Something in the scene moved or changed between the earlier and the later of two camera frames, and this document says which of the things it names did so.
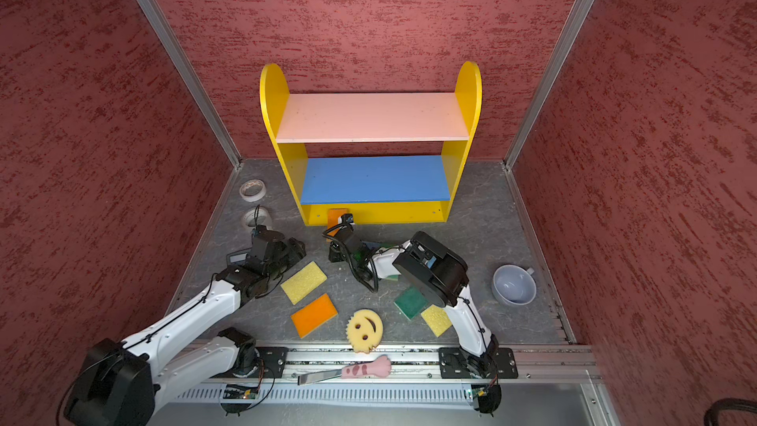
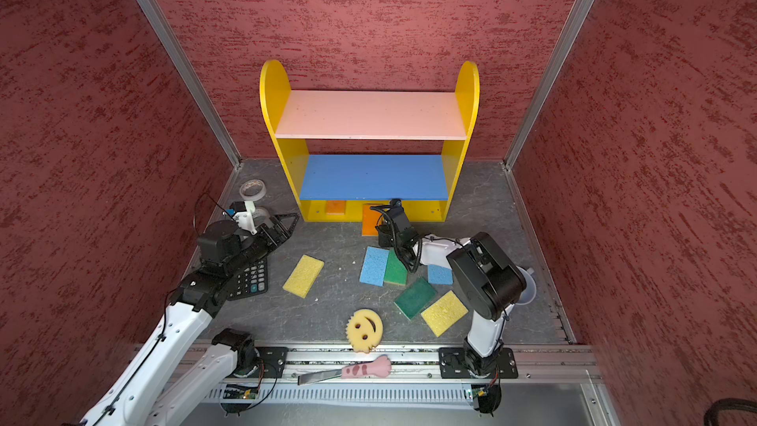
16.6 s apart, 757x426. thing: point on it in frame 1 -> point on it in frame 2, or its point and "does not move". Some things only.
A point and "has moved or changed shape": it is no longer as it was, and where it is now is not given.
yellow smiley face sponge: (364, 330) does not move
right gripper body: (338, 254) -> (386, 239)
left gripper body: (290, 255) -> (253, 246)
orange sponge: (333, 216) has moved or changed shape
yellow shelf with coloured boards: (380, 158) does not move
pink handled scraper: (378, 366) does not move
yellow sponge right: (438, 319) does not move
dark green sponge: (411, 302) does not move
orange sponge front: (313, 315) -> (370, 219)
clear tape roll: (252, 190) does not move
